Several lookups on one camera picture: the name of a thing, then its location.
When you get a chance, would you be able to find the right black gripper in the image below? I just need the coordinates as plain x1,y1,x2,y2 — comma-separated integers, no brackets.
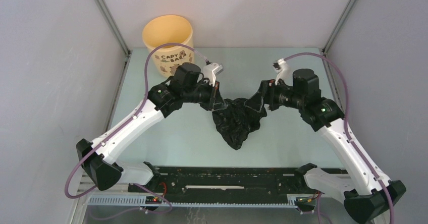
243,78,303,113

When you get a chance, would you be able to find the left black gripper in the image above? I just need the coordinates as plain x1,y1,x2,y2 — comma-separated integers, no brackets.
183,78,227,111

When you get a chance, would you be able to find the left aluminium frame post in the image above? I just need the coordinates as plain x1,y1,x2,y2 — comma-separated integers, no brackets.
94,0,131,57

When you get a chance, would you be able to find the black trash bag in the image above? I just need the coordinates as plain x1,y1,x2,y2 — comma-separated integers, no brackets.
212,98,267,150

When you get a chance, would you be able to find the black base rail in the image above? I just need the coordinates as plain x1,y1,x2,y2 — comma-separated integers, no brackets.
145,166,316,203

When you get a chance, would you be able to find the right aluminium frame post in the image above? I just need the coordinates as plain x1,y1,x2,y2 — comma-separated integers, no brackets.
323,0,358,54

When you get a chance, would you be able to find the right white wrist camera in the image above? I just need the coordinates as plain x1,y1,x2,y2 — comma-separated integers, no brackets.
273,58,291,85

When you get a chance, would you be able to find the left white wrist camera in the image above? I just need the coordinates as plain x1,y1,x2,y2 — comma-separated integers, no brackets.
202,63,224,86

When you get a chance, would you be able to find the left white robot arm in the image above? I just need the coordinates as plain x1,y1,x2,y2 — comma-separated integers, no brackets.
76,63,227,192

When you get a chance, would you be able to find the white cable duct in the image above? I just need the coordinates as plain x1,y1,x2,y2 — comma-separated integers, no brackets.
87,195,309,208

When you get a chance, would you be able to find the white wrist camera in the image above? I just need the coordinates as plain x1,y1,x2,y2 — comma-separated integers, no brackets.
273,58,291,85
202,63,224,86

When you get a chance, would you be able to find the small electronics board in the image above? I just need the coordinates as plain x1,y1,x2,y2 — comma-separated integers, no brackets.
145,196,163,204

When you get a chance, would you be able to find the aluminium frame post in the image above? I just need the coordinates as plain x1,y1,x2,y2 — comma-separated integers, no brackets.
323,0,358,54
94,0,131,57

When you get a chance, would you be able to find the yellow capybara trash bin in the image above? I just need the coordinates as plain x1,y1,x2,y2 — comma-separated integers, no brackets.
142,15,195,77

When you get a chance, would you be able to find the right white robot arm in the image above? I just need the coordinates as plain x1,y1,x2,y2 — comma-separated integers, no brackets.
245,69,406,223

